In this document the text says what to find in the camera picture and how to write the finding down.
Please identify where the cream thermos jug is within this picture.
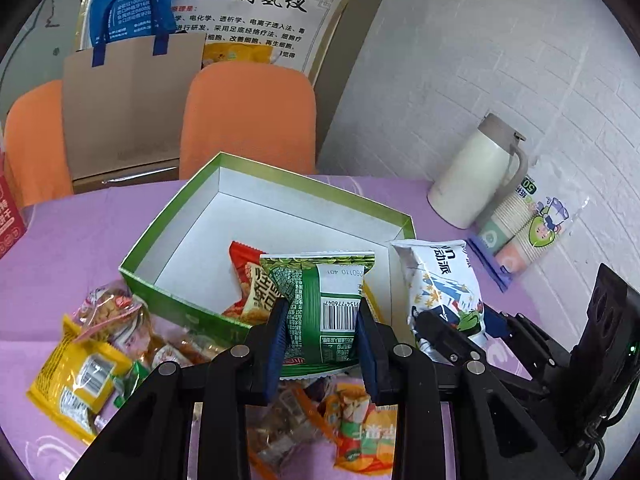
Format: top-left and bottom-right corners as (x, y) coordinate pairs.
(427, 113), (528, 230)

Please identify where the white blue snack bag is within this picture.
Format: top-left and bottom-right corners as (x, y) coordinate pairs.
(392, 240), (488, 349)

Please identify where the brown blue paper bag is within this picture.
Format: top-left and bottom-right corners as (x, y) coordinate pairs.
(62, 0), (205, 180)

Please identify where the clear brown snack packet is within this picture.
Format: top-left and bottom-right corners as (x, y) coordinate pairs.
(247, 382), (337, 479)

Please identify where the red orange snack packet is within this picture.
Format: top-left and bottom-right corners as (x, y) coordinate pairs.
(224, 240), (281, 325)

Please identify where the green cardboard box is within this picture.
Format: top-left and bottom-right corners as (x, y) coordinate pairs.
(119, 153), (416, 342)

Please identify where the white chinese text poster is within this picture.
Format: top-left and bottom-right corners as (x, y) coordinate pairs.
(171, 0), (348, 81)

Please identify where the yellow snack bag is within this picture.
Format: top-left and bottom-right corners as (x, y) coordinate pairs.
(26, 315), (132, 443)

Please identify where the clear pink-top snack bag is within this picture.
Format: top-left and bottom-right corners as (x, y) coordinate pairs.
(73, 282), (152, 361)

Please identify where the orange chair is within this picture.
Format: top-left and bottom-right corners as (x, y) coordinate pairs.
(3, 80), (74, 208)
(179, 61), (317, 179)

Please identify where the purple tablecloth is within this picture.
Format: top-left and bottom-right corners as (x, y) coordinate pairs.
(1, 176), (544, 479)

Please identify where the orange green snack packet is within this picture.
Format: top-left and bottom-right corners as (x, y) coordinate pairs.
(323, 382), (398, 476)

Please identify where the red cracker box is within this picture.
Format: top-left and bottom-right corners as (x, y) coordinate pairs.
(0, 155), (26, 258)

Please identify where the left orange chair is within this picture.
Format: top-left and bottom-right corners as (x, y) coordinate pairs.
(3, 80), (74, 208)

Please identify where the paper cups pack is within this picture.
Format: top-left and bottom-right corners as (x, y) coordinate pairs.
(468, 155), (590, 292)

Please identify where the black camera module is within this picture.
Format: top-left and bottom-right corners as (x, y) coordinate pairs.
(570, 263), (639, 415)

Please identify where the right orange chair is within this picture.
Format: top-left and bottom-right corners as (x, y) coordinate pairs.
(179, 61), (317, 179)

